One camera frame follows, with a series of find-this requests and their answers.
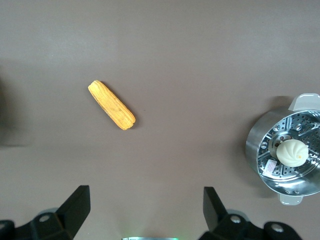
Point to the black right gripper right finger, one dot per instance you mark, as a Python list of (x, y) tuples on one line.
[(225, 227)]

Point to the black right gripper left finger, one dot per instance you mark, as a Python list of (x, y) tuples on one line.
[(62, 222)]

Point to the yellow corn cob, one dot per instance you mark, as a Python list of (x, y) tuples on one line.
[(112, 105)]

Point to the stainless steel steamer pot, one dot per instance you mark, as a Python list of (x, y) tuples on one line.
[(252, 140)]

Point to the white steamed bun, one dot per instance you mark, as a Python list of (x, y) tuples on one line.
[(291, 152)]

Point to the perforated steel steamer insert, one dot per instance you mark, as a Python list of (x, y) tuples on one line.
[(300, 125)]

